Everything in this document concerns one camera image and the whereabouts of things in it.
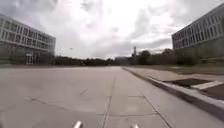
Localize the distant tower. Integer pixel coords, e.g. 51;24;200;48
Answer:
132;45;138;58

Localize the grey concrete slab plaza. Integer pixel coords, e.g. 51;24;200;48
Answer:
0;65;224;128

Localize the row of trees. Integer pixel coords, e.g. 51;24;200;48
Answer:
53;48;201;67

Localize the dark soil bed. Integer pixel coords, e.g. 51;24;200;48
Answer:
162;77;224;102

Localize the grey concrete kerb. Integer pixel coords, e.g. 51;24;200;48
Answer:
121;66;224;122

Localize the grey building with window rows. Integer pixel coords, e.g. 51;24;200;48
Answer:
0;13;57;66

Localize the dark building with window grid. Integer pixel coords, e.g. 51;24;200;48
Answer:
171;3;224;64

